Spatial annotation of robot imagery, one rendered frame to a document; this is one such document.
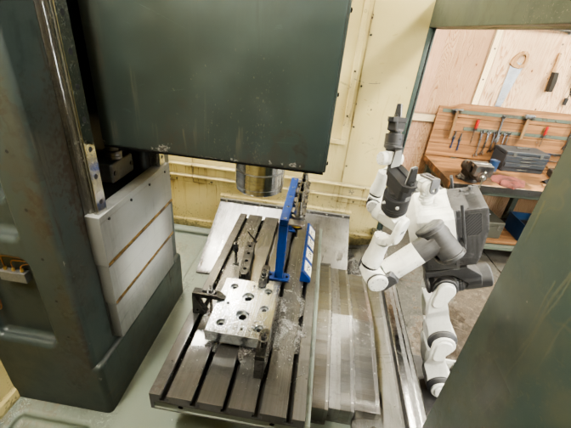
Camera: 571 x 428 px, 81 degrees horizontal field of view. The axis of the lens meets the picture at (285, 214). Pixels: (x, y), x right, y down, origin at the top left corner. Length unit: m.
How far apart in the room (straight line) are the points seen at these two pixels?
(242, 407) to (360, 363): 0.60
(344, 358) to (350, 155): 1.17
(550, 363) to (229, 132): 0.85
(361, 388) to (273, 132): 1.08
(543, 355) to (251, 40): 0.89
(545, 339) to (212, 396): 0.91
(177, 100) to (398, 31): 1.35
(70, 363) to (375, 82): 1.87
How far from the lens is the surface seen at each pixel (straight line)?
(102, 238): 1.15
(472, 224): 1.51
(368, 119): 2.08
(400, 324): 1.71
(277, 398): 1.24
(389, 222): 1.21
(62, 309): 1.25
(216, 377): 1.28
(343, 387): 1.52
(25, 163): 1.00
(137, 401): 1.61
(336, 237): 2.20
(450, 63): 3.83
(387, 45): 2.03
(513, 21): 1.19
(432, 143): 3.88
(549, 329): 0.81
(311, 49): 0.89
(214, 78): 0.94
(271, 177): 1.04
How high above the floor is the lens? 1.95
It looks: 29 degrees down
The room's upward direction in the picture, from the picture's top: 6 degrees clockwise
